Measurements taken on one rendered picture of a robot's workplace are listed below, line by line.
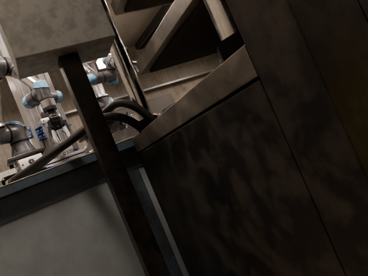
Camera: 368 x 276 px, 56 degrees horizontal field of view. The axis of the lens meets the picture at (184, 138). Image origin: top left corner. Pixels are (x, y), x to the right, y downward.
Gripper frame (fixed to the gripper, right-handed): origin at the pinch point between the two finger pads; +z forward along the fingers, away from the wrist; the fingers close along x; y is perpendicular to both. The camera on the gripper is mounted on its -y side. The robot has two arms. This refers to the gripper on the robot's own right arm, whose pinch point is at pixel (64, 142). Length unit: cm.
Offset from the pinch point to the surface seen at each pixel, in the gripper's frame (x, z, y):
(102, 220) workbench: 3, 42, -46
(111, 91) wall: -307, -255, 930
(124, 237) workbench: -2, 51, -46
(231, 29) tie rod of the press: -22, 11, -133
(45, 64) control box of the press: 5, -12, -80
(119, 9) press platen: -28, -29, -71
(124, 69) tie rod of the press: -23, -9, -65
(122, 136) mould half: -20.6, 11.7, -35.6
